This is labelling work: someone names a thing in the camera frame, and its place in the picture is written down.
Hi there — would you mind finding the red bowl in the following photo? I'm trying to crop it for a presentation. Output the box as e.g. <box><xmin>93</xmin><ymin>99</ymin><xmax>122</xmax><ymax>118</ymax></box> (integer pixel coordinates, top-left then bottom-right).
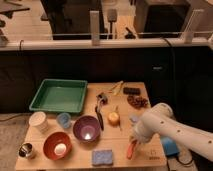
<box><xmin>43</xmin><ymin>132</ymin><xmax>72</xmax><ymax>160</ymax></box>

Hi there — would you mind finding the black dish brush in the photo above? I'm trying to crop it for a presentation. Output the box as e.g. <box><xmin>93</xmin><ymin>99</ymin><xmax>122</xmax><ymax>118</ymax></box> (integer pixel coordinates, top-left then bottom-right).
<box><xmin>95</xmin><ymin>93</ymin><xmax>108</xmax><ymax>130</ymax></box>

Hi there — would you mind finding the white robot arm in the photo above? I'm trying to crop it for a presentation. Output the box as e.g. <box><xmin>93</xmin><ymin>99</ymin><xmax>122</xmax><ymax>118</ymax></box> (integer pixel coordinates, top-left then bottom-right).
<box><xmin>130</xmin><ymin>103</ymin><xmax>213</xmax><ymax>162</ymax></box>

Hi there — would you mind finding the dark grape bunch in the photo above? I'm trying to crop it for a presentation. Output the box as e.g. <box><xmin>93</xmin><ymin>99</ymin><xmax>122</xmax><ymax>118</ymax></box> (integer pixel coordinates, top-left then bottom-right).
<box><xmin>127</xmin><ymin>95</ymin><xmax>148</xmax><ymax>109</ymax></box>

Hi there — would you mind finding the black rectangular block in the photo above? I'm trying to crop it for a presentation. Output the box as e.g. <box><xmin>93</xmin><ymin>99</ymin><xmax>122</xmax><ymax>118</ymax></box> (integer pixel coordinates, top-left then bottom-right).
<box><xmin>123</xmin><ymin>87</ymin><xmax>140</xmax><ymax>95</ymax></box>

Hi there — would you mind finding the white paper cup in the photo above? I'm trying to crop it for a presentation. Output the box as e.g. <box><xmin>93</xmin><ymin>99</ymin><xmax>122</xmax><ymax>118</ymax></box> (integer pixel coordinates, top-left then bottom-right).
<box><xmin>29</xmin><ymin>111</ymin><xmax>48</xmax><ymax>133</ymax></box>

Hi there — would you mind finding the small metal cup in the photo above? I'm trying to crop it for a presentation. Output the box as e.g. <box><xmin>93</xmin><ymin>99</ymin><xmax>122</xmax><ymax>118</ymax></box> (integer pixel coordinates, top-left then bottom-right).
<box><xmin>18</xmin><ymin>143</ymin><xmax>36</xmax><ymax>159</ymax></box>

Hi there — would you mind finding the blue box on floor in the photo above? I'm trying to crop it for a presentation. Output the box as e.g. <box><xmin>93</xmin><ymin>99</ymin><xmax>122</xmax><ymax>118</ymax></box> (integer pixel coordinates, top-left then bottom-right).
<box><xmin>161</xmin><ymin>137</ymin><xmax>179</xmax><ymax>157</ymax></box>

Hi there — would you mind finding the purple bowl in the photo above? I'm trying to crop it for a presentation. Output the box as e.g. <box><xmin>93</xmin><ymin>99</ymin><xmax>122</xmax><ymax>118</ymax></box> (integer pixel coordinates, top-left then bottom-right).
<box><xmin>73</xmin><ymin>115</ymin><xmax>100</xmax><ymax>142</ymax></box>

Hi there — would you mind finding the green plastic tray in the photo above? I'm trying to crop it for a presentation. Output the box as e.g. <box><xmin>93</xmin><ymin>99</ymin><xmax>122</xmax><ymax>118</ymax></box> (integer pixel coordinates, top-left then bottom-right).
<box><xmin>29</xmin><ymin>79</ymin><xmax>87</xmax><ymax>115</ymax></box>

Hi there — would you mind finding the blue plastic cup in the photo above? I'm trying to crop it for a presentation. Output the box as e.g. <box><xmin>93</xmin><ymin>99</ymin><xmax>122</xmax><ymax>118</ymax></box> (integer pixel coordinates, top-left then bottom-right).
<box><xmin>56</xmin><ymin>113</ymin><xmax>71</xmax><ymax>129</ymax></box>

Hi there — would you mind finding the yellow apple toy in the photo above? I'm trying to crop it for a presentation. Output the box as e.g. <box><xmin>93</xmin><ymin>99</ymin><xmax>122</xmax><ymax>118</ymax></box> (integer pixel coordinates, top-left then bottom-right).
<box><xmin>107</xmin><ymin>108</ymin><xmax>120</xmax><ymax>126</ymax></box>

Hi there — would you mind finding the blue crumpled cloth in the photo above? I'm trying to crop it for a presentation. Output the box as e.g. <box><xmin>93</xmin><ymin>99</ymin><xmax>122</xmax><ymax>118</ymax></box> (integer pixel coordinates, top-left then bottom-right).
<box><xmin>129</xmin><ymin>115</ymin><xmax>139</xmax><ymax>124</ymax></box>

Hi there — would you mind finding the red chili pepper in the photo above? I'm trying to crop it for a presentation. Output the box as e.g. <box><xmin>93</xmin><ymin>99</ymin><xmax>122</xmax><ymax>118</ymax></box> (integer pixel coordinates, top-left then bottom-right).
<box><xmin>126</xmin><ymin>140</ymin><xmax>137</xmax><ymax>159</ymax></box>

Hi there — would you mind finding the white egg in bowl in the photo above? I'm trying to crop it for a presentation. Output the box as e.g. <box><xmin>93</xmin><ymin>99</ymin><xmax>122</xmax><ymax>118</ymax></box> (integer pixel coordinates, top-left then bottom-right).
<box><xmin>54</xmin><ymin>143</ymin><xmax>66</xmax><ymax>155</ymax></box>

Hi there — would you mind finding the blue sponge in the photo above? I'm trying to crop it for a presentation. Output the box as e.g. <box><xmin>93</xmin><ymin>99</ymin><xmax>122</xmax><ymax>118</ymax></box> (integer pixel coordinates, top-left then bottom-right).
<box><xmin>92</xmin><ymin>150</ymin><xmax>113</xmax><ymax>166</ymax></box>

